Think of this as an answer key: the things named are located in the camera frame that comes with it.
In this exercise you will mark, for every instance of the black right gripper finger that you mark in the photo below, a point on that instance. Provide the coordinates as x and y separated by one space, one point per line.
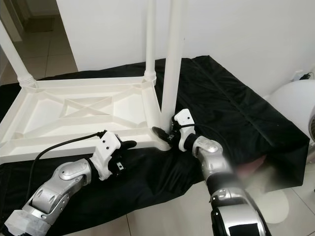
161 132

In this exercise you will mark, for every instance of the white plastic table top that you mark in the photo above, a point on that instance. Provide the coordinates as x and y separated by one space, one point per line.
123 105

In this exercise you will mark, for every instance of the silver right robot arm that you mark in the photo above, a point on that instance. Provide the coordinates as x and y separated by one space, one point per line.
211 155

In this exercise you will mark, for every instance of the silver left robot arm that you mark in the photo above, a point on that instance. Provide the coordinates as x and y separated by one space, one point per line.
71 174

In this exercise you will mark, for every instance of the black cloth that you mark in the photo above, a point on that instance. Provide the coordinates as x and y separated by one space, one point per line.
241 103

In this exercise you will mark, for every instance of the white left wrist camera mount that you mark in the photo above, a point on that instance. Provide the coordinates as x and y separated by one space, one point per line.
109 146

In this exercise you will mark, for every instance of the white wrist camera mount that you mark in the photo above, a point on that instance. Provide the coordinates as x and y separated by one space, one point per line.
109 146
184 118

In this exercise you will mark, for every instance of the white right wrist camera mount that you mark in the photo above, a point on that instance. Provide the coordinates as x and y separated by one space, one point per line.
184 118

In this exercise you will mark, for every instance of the wall socket with black plug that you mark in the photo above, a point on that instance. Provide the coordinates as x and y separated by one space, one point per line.
302 75

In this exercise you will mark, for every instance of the white door frame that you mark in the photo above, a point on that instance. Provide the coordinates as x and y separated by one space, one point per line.
14 19

